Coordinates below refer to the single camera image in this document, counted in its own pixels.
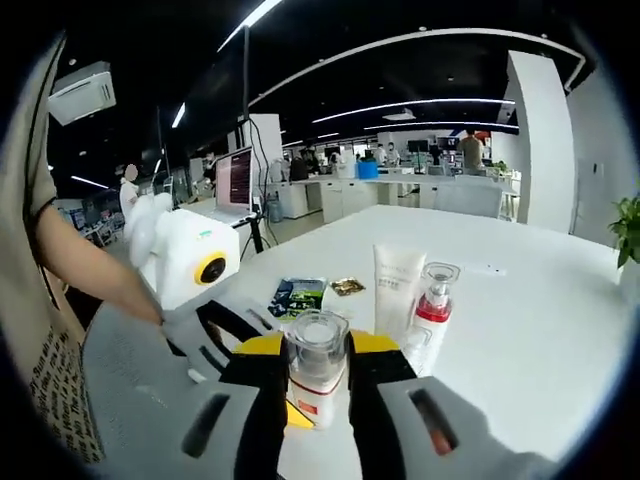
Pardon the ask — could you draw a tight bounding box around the small white skincare bottle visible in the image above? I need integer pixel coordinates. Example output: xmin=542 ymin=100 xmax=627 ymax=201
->
xmin=282 ymin=309 xmax=351 ymax=432

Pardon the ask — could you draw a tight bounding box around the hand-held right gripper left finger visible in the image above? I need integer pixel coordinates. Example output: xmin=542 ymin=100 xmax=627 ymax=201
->
xmin=93 ymin=332 xmax=291 ymax=480

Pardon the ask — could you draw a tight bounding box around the long ceiling light strip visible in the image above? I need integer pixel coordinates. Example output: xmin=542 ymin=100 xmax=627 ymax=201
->
xmin=312 ymin=98 xmax=516 ymax=124
xmin=364 ymin=119 xmax=521 ymax=132

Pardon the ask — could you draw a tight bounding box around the tall red-collared skincare bottle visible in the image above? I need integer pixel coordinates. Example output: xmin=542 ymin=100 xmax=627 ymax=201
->
xmin=402 ymin=261 xmax=462 ymax=379

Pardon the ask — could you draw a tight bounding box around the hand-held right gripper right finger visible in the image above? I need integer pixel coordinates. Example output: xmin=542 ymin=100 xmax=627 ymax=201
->
xmin=347 ymin=328 xmax=552 ymax=480

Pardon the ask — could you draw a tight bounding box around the ceiling air conditioner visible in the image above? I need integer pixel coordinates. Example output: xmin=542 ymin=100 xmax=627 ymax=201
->
xmin=47 ymin=62 xmax=119 ymax=126

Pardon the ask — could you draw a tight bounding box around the black tripod stand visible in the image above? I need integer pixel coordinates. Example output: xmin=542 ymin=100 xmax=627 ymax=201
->
xmin=242 ymin=214 xmax=274 ymax=256

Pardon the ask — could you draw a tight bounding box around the curved white ceiling track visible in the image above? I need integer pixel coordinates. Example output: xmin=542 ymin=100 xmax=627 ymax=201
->
xmin=247 ymin=27 xmax=586 ymax=109

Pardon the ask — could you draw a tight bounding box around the person in beige shirt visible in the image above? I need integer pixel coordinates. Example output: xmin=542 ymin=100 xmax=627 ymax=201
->
xmin=0 ymin=29 xmax=109 ymax=466

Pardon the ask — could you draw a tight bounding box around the open silver laptop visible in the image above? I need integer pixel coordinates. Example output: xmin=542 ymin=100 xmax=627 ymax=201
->
xmin=199 ymin=147 xmax=261 ymax=226

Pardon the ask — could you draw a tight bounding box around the gold sachet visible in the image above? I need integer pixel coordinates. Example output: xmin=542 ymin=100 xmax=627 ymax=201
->
xmin=329 ymin=277 xmax=367 ymax=297

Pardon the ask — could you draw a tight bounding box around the white skincare tube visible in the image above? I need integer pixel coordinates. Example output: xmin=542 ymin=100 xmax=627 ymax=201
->
xmin=372 ymin=243 xmax=428 ymax=336

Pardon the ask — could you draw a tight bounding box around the green potted plant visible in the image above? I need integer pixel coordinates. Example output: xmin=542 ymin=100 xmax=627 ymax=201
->
xmin=607 ymin=194 xmax=640 ymax=301

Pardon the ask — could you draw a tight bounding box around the green black sachet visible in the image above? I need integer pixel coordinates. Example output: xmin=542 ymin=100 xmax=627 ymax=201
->
xmin=267 ymin=284 xmax=326 ymax=320

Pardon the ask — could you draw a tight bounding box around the silver dark sachet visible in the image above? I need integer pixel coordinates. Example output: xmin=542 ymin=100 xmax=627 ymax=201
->
xmin=277 ymin=276 xmax=329 ymax=294

